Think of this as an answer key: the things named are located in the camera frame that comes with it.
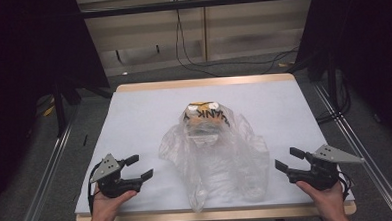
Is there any black floor cable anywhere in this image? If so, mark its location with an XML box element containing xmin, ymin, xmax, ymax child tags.
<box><xmin>178</xmin><ymin>5</ymin><xmax>301</xmax><ymax>79</ymax></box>
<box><xmin>173</xmin><ymin>6</ymin><xmax>221</xmax><ymax>80</ymax></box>

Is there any aluminium floor rail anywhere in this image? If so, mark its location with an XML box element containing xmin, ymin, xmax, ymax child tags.
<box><xmin>312</xmin><ymin>77</ymin><xmax>392</xmax><ymax>221</ymax></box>
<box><xmin>9</xmin><ymin>107</ymin><xmax>84</xmax><ymax>221</ymax></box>

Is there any clear plastic bag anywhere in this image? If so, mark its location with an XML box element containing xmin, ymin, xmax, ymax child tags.
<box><xmin>156</xmin><ymin>98</ymin><xmax>273</xmax><ymax>215</ymax></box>

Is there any black curtain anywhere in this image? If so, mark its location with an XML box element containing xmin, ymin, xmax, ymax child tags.
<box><xmin>0</xmin><ymin>0</ymin><xmax>116</xmax><ymax>214</ymax></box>
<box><xmin>291</xmin><ymin>0</ymin><xmax>392</xmax><ymax>155</ymax></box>

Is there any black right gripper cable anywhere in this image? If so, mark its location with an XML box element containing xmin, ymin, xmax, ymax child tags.
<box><xmin>336</xmin><ymin>169</ymin><xmax>355</xmax><ymax>202</ymax></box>

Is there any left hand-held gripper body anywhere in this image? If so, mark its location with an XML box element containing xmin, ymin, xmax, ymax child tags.
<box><xmin>88</xmin><ymin>152</ymin><xmax>146</xmax><ymax>200</ymax></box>

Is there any yellow tape strip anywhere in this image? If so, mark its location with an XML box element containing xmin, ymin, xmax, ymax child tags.
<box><xmin>43</xmin><ymin>104</ymin><xmax>56</xmax><ymax>118</ymax></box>

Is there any white table mat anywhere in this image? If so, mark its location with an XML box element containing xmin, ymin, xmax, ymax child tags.
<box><xmin>69</xmin><ymin>77</ymin><xmax>356</xmax><ymax>216</ymax></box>

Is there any person's left hand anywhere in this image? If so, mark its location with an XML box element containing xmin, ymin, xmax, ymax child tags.
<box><xmin>86</xmin><ymin>181</ymin><xmax>140</xmax><ymax>221</ymax></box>

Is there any person's right hand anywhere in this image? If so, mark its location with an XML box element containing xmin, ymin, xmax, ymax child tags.
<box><xmin>294</xmin><ymin>178</ymin><xmax>348</xmax><ymax>221</ymax></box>

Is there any bundle of black cables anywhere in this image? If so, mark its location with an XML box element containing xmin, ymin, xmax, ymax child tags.
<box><xmin>313</xmin><ymin>68</ymin><xmax>354</xmax><ymax>125</ymax></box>

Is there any wooden table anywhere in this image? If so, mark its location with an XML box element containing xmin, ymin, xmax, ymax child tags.
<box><xmin>70</xmin><ymin>70</ymin><xmax>358</xmax><ymax>221</ymax></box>

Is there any orange plush toy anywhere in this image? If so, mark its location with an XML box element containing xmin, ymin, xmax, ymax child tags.
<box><xmin>182</xmin><ymin>100</ymin><xmax>233</xmax><ymax>149</ymax></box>

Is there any black metal stand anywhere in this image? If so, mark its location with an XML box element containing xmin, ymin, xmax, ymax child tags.
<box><xmin>304</xmin><ymin>48</ymin><xmax>341</xmax><ymax>115</ymax></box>
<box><xmin>51</xmin><ymin>77</ymin><xmax>115</xmax><ymax>139</ymax></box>

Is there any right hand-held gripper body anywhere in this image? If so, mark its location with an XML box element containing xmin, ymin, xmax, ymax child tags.
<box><xmin>285</xmin><ymin>142</ymin><xmax>368</xmax><ymax>193</ymax></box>

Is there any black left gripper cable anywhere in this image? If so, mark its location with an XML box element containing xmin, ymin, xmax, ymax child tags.
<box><xmin>85</xmin><ymin>162</ymin><xmax>104</xmax><ymax>214</ymax></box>

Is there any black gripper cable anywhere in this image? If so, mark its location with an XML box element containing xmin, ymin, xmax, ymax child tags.
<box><xmin>85</xmin><ymin>162</ymin><xmax>104</xmax><ymax>214</ymax></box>
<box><xmin>336</xmin><ymin>169</ymin><xmax>355</xmax><ymax>202</ymax></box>

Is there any black horizontal bar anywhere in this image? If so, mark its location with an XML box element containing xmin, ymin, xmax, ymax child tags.
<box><xmin>78</xmin><ymin>0</ymin><xmax>316</xmax><ymax>21</ymax></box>

